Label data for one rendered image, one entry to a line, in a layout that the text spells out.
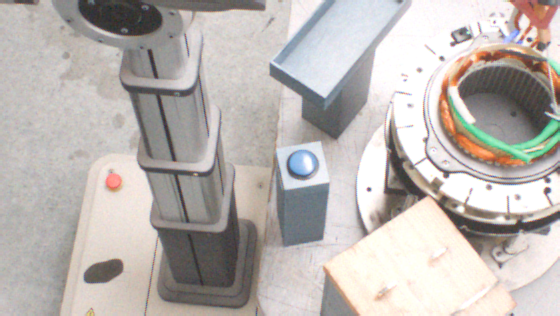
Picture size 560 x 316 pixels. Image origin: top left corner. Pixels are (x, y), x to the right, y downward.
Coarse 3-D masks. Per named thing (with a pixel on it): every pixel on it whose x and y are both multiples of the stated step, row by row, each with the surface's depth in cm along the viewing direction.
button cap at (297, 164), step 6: (294, 156) 141; (300, 156) 140; (306, 156) 140; (312, 156) 141; (294, 162) 140; (300, 162) 140; (306, 162) 140; (312, 162) 140; (294, 168) 140; (300, 168) 140; (306, 168) 140; (312, 168) 140; (300, 174) 140; (306, 174) 140
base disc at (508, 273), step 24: (384, 144) 168; (360, 168) 166; (384, 168) 166; (360, 192) 164; (384, 216) 163; (480, 240) 161; (504, 240) 161; (528, 240) 161; (552, 240) 161; (504, 264) 159; (528, 264) 159; (552, 264) 159
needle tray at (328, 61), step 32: (352, 0) 155; (384, 0) 155; (320, 32) 152; (352, 32) 152; (384, 32) 150; (288, 64) 149; (320, 64) 149; (352, 64) 145; (320, 96) 143; (352, 96) 162; (320, 128) 171
